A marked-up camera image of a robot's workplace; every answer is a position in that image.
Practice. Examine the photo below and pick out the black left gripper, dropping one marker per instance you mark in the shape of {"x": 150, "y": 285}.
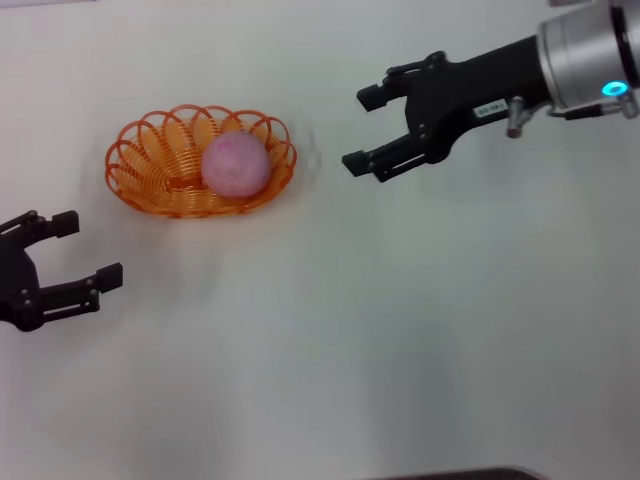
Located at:
{"x": 17, "y": 290}

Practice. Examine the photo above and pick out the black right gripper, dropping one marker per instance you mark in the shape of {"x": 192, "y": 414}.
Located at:
{"x": 465, "y": 90}

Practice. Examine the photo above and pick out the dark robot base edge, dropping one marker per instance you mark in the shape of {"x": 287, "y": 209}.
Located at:
{"x": 475, "y": 476}

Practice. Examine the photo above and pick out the pink peach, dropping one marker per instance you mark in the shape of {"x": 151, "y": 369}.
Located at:
{"x": 235, "y": 165}

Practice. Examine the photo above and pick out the silver angled plug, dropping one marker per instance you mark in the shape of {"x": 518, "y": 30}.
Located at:
{"x": 515, "y": 120}

